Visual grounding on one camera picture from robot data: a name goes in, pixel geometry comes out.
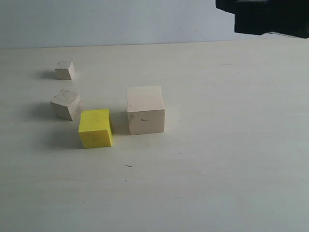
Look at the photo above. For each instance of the large wooden cube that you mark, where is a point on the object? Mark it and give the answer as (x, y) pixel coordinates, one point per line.
(145, 110)

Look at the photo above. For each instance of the yellow cube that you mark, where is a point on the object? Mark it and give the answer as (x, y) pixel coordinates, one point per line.
(95, 128)

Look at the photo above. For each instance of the medium wooden cube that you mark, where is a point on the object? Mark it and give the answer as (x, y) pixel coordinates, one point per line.
(67, 104)

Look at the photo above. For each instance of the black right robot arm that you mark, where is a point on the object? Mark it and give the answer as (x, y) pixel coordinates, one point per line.
(258, 17)

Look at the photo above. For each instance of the small wooden cube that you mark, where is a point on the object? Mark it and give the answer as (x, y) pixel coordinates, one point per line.
(65, 70)

